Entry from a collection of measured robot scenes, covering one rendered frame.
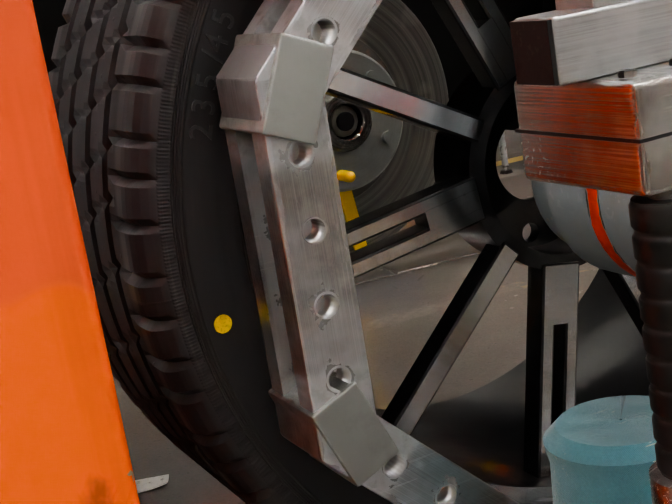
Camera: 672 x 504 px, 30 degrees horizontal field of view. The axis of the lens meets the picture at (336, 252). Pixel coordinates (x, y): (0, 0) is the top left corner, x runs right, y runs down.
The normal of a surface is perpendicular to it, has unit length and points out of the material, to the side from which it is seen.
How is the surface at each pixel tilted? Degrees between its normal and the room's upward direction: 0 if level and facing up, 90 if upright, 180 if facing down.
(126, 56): 66
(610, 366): 25
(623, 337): 32
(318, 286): 90
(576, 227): 109
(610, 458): 45
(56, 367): 90
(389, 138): 90
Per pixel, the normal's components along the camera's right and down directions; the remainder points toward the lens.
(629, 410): -0.16, -0.96
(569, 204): -0.87, 0.31
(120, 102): -0.88, -0.07
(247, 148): 0.44, 0.14
